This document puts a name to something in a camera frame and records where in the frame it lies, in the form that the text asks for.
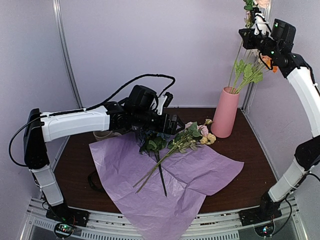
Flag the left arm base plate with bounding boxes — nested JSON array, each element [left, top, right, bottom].
[[45, 205, 90, 227]]

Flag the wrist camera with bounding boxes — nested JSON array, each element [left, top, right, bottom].
[[124, 85, 156, 112], [270, 18, 296, 44]]

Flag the purple tissue paper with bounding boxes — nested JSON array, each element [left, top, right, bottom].
[[89, 133, 244, 240]]

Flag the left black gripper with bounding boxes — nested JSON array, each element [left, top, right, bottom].
[[133, 108, 186, 136]]

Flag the peach rose stem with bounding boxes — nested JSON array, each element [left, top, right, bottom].
[[227, 0, 272, 93]]

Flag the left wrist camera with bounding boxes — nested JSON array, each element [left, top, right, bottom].
[[124, 85, 156, 112]]

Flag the white floral mug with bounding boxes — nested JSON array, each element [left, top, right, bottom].
[[93, 130, 122, 141]]

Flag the left aluminium frame post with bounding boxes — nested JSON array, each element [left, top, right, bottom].
[[52, 0, 84, 112]]

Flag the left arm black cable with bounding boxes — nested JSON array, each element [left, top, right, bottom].
[[8, 73, 176, 167]]

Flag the black printed ribbon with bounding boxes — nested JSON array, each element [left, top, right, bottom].
[[87, 170, 106, 194]]

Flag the pink cylindrical vase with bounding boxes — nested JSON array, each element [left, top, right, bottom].
[[210, 86, 240, 139]]

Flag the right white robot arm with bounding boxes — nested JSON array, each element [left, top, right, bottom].
[[238, 20, 320, 221]]

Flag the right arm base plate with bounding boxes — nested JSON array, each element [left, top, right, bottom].
[[238, 206, 282, 227]]

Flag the blue hydrangea flower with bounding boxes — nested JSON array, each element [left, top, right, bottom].
[[138, 129, 168, 198]]

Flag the fuzzy green orange flower stem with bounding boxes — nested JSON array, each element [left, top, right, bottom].
[[236, 56, 279, 95]]

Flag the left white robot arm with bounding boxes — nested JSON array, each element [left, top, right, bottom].
[[23, 101, 184, 222]]

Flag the pink and yellow roses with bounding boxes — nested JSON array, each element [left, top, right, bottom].
[[133, 119, 216, 193]]

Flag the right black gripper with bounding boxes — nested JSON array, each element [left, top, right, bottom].
[[239, 27, 280, 58]]

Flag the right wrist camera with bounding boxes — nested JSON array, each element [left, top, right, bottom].
[[270, 18, 296, 44]]

